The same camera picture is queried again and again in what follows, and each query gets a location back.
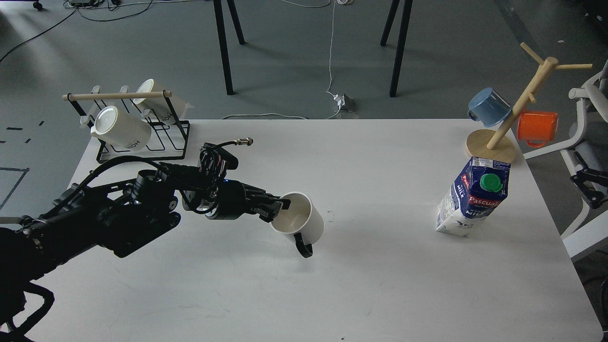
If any blue cup on tree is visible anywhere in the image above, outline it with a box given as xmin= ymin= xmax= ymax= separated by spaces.
xmin=467 ymin=87 xmax=512 ymax=128

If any white power adapter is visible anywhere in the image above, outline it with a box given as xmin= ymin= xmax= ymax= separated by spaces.
xmin=333 ymin=95 xmax=356 ymax=113

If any blue milk carton green cap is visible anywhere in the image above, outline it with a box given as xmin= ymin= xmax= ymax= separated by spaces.
xmin=436 ymin=156 xmax=511 ymax=237

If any orange cup on tree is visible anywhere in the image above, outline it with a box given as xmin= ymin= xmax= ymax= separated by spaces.
xmin=515 ymin=111 xmax=560 ymax=149

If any white office chair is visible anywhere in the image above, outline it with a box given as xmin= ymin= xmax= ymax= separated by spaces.
xmin=523 ymin=66 xmax=607 ymax=262

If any wooden mug tree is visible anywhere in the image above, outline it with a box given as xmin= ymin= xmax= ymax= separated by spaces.
xmin=465 ymin=42 xmax=593 ymax=163

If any white mug on rack back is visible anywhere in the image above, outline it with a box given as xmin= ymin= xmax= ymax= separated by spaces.
xmin=133 ymin=78 xmax=194 ymax=125

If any white cable on floor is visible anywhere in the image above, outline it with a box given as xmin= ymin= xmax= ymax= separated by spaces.
xmin=221 ymin=0 xmax=354 ymax=120

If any white mug on rack front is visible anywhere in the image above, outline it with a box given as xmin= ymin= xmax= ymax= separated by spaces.
xmin=90 ymin=105 xmax=152 ymax=151

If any white mug on rack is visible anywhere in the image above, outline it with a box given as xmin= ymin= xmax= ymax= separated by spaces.
xmin=90 ymin=105 xmax=152 ymax=151
xmin=133 ymin=78 xmax=194 ymax=125

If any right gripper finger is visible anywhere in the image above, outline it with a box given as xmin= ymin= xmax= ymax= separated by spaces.
xmin=570 ymin=173 xmax=608 ymax=209

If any black cable on floor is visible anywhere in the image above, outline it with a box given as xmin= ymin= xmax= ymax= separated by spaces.
xmin=0 ymin=0 xmax=153 ymax=62

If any black wire mug rack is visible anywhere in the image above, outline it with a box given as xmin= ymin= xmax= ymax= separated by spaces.
xmin=62 ymin=86 xmax=190 ymax=164

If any black table leg right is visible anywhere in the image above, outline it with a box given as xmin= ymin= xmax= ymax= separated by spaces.
xmin=380 ymin=0 xmax=413 ymax=98

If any white mug black handle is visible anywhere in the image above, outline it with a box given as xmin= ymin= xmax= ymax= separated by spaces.
xmin=271 ymin=192 xmax=325 ymax=258

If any black table leg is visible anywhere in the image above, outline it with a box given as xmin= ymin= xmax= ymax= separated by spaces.
xmin=212 ymin=0 xmax=246 ymax=95
xmin=380 ymin=0 xmax=413 ymax=98

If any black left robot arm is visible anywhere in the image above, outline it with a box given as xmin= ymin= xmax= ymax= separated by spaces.
xmin=0 ymin=138 xmax=291 ymax=342

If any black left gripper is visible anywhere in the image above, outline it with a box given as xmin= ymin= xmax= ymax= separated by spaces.
xmin=183 ymin=181 xmax=291 ymax=223

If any black table leg left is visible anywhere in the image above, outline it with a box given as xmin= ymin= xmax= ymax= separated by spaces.
xmin=212 ymin=0 xmax=246 ymax=95

